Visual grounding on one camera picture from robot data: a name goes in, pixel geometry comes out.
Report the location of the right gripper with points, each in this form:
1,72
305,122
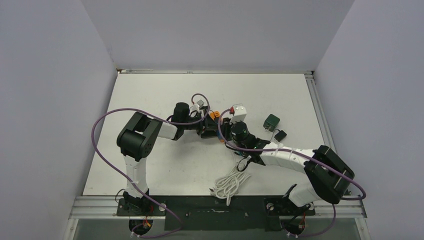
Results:
226,127

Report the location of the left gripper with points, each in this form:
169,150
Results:
207,128

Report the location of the green cube plug adapter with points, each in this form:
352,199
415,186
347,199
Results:
271,122

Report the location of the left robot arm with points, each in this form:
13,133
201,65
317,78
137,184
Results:
136,141

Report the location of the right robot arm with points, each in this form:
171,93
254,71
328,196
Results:
303,161

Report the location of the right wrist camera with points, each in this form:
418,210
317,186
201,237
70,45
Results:
238,112

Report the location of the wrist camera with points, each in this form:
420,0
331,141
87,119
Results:
198,106
238,112

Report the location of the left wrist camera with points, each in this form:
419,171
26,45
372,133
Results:
198,106

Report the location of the aluminium right rail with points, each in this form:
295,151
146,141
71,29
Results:
326,132

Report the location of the aluminium rail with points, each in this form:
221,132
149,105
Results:
326,132
97,208

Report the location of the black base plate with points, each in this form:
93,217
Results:
208,213

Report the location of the aluminium front rail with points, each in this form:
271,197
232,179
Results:
97,208

